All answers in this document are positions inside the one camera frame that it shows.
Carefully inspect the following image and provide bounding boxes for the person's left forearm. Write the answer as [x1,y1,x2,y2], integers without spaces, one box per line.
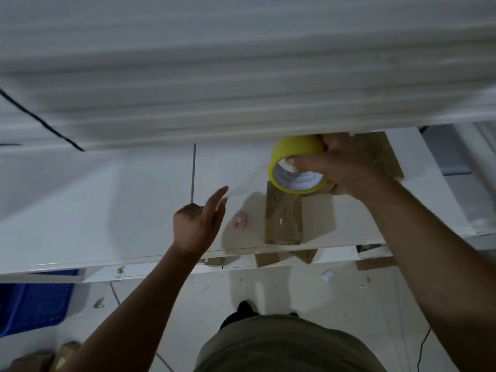
[58,243,202,372]

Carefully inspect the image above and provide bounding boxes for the person's right hand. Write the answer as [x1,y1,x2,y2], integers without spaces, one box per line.
[285,132,392,202]

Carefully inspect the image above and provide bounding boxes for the person's right forearm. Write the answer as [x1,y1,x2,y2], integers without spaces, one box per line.
[364,181,496,372]

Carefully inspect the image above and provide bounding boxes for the large floor cardboard box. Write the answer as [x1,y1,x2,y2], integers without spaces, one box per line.
[7,350,55,372]

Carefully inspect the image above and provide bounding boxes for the plain brown cardboard box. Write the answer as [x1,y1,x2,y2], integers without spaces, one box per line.
[364,131,405,182]

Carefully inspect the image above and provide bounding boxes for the person's olive shirt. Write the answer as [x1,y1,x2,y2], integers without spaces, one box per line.
[193,314,389,372]

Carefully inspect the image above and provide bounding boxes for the black cable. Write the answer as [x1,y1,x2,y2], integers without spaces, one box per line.
[416,327,432,372]

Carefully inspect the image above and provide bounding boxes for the yellow tape roll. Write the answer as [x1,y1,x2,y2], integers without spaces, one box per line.
[224,134,338,199]

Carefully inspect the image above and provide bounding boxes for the white metal shelving rack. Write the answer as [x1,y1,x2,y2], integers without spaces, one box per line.
[0,0,496,285]

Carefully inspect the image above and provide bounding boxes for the person's left hand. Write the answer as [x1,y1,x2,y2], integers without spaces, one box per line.
[172,185,229,257]

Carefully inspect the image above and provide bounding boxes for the person's dark trousers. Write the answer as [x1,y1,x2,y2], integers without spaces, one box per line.
[218,310,300,332]

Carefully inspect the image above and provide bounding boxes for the blue plastic crate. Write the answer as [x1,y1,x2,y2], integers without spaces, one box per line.
[0,269,81,339]

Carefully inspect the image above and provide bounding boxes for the cardboard box with printed label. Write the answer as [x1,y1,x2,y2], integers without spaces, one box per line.
[265,180,304,246]

